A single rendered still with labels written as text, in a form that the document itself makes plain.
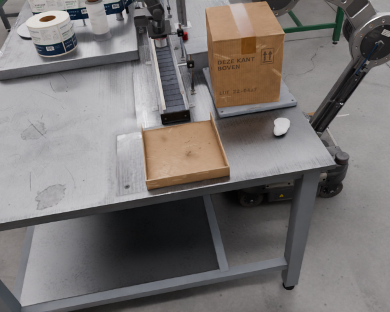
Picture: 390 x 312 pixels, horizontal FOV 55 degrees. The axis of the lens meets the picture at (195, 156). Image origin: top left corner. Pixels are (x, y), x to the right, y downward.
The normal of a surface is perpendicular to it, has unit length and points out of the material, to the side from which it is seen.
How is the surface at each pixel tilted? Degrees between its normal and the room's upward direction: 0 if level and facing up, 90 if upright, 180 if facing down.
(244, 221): 0
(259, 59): 90
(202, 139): 0
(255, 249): 0
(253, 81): 90
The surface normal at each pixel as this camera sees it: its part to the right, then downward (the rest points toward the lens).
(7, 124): -0.08, -0.74
